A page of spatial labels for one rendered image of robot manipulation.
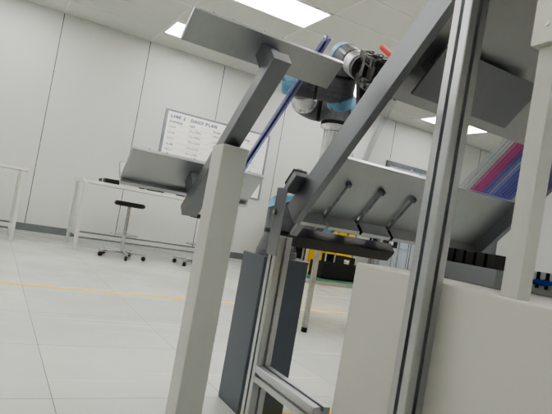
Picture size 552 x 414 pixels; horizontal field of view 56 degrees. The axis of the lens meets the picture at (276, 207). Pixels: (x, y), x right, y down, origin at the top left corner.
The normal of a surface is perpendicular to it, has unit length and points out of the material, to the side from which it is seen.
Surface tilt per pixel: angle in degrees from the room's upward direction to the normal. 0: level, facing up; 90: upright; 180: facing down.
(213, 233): 90
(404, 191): 133
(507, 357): 90
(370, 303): 90
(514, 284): 90
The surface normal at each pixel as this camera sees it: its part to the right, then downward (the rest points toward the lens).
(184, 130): 0.48, 0.06
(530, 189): -0.86, -0.17
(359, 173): 0.22, 0.72
